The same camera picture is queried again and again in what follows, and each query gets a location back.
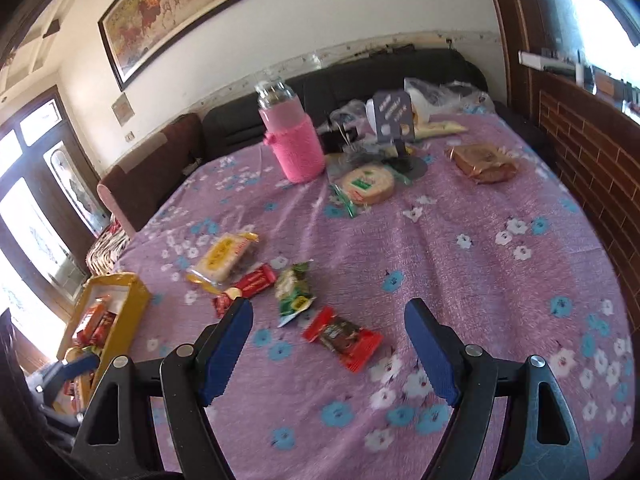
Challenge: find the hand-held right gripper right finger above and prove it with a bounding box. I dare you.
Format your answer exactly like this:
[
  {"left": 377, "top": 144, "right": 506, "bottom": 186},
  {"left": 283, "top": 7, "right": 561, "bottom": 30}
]
[{"left": 404, "top": 298, "right": 591, "bottom": 480}]

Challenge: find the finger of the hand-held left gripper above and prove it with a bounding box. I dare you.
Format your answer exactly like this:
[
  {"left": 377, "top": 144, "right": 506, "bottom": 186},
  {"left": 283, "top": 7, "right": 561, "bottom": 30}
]
[{"left": 39, "top": 351, "right": 101, "bottom": 406}]

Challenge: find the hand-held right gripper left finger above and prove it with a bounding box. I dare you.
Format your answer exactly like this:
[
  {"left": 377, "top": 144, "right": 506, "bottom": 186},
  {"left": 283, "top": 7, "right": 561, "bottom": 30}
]
[{"left": 70, "top": 296, "right": 254, "bottom": 480}]

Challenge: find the orange snack packet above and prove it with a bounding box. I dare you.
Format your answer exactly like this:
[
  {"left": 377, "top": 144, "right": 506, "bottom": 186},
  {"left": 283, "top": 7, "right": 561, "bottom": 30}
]
[{"left": 75, "top": 300, "right": 110, "bottom": 343}]

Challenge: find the yellow rimmed white tray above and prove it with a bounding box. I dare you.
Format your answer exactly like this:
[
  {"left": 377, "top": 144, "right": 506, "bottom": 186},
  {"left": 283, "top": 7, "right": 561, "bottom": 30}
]
[{"left": 56, "top": 272, "right": 152, "bottom": 413}]

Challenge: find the red wafer packet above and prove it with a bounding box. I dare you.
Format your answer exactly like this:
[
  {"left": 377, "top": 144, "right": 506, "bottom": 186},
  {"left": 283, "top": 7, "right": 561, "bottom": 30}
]
[{"left": 214, "top": 264, "right": 277, "bottom": 318}]

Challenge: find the red chocolate bar packet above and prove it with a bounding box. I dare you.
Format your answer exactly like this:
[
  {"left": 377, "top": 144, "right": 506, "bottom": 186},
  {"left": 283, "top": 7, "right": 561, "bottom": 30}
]
[{"left": 301, "top": 306, "right": 384, "bottom": 374}]

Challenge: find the green snack packet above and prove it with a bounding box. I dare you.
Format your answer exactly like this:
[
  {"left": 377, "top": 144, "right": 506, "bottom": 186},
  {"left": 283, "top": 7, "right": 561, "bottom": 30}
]
[{"left": 272, "top": 261, "right": 317, "bottom": 328}]

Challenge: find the purple floral tablecloth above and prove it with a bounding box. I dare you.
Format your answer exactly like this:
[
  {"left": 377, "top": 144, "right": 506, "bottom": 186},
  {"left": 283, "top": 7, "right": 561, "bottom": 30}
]
[{"left": 107, "top": 112, "right": 636, "bottom": 480}]

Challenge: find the yellow cracker packet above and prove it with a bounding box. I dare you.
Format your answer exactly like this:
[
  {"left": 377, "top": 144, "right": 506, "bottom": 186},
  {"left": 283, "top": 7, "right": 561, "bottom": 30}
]
[{"left": 186, "top": 232, "right": 260, "bottom": 293}]

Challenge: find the printed blanket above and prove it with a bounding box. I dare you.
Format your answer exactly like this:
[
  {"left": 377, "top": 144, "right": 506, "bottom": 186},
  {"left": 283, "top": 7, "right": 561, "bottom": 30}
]
[{"left": 85, "top": 220, "right": 133, "bottom": 276}]

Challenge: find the wooden glass door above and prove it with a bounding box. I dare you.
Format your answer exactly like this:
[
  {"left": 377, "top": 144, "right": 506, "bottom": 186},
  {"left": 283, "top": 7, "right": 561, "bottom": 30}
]
[{"left": 0, "top": 85, "right": 111, "bottom": 376}]

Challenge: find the round cracker packet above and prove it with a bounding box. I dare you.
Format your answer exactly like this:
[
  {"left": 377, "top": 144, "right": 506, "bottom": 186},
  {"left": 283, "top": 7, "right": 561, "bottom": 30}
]
[{"left": 330, "top": 162, "right": 401, "bottom": 218}]

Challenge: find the grey round stand base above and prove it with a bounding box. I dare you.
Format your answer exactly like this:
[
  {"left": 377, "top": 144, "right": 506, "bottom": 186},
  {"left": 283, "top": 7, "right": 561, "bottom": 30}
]
[{"left": 385, "top": 152, "right": 428, "bottom": 181}]

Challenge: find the brown upholstered chair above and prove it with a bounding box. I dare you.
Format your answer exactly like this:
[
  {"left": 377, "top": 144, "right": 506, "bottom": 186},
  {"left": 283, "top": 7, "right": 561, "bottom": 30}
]
[{"left": 96, "top": 112, "right": 206, "bottom": 238}]

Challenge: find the brown bread packet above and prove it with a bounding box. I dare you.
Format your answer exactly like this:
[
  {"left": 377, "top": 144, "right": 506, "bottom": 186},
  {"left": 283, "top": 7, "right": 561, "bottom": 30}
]
[{"left": 446, "top": 142, "right": 518, "bottom": 185}]

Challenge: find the pink sleeved glass bottle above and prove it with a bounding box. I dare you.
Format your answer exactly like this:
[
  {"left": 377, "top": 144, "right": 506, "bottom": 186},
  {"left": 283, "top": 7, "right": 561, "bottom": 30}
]
[{"left": 255, "top": 77, "right": 326, "bottom": 184}]

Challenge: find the pale yellow packet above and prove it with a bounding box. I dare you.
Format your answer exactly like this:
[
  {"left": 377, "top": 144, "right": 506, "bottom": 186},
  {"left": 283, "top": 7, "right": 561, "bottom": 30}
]
[{"left": 412, "top": 121, "right": 469, "bottom": 141}]

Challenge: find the clear plastic bag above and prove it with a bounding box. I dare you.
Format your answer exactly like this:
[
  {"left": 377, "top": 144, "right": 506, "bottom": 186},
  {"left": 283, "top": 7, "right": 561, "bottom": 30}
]
[{"left": 327, "top": 100, "right": 373, "bottom": 133}]

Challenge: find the white plastic bag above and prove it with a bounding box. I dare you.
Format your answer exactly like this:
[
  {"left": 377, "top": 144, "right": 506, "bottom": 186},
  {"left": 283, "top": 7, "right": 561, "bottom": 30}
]
[{"left": 404, "top": 77, "right": 496, "bottom": 116}]

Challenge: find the black sofa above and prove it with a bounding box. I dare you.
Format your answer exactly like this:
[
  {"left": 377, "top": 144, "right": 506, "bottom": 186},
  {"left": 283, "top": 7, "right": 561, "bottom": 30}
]
[{"left": 200, "top": 47, "right": 506, "bottom": 161}]

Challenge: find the white window sill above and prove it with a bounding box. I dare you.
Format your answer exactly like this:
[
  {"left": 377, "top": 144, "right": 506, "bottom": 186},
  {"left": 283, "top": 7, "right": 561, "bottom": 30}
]
[{"left": 517, "top": 50, "right": 640, "bottom": 121}]

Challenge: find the small wall plaque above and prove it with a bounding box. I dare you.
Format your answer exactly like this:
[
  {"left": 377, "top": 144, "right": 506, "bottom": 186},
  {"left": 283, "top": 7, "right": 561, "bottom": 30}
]
[{"left": 112, "top": 97, "right": 135, "bottom": 126}]

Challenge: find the framed wall painting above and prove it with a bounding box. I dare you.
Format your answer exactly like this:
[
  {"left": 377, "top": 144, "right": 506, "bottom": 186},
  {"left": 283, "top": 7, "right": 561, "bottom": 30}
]
[{"left": 97, "top": 0, "right": 301, "bottom": 92}]

